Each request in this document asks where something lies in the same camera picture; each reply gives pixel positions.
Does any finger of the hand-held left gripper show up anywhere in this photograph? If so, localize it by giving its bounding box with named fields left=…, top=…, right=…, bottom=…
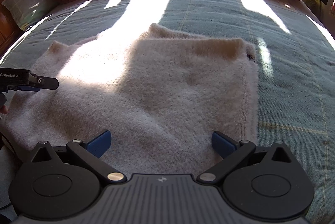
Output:
left=8, top=84, right=40, bottom=92
left=29, top=74, right=59, bottom=90

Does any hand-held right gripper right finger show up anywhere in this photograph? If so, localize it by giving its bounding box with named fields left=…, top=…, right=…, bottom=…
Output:
left=197, top=131, right=292, bottom=184

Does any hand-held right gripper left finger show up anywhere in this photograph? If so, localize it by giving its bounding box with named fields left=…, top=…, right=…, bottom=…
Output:
left=33, top=130, right=127, bottom=184

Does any cream fluffy sweater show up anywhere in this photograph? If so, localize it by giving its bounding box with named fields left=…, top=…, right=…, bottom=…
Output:
left=5, top=23, right=259, bottom=175

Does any grey checked pillow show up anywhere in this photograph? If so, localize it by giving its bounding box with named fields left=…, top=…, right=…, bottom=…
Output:
left=1, top=0, right=63, bottom=31

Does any bed with green plaid sheet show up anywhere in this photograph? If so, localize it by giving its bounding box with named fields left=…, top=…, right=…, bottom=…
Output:
left=0, top=0, right=335, bottom=216

